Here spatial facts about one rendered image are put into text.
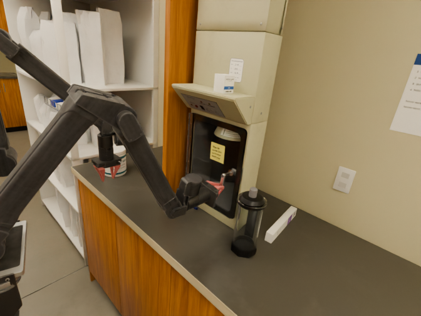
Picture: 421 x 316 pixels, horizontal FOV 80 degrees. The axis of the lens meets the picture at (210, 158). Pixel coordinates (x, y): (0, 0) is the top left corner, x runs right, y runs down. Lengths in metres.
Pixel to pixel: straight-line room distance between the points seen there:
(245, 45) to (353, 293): 0.91
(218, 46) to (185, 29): 0.18
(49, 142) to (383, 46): 1.13
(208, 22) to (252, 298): 0.97
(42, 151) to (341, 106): 1.09
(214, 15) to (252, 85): 0.30
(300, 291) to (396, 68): 0.87
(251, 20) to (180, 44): 0.32
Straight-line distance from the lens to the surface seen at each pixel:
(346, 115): 1.24
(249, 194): 0.91
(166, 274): 1.14
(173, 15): 1.10
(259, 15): 0.93
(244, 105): 0.86
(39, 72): 1.00
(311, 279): 1.03
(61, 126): 0.57
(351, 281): 1.10
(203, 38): 1.07
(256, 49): 0.91
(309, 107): 1.29
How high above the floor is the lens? 1.63
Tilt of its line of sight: 22 degrees down
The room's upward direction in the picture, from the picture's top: 6 degrees clockwise
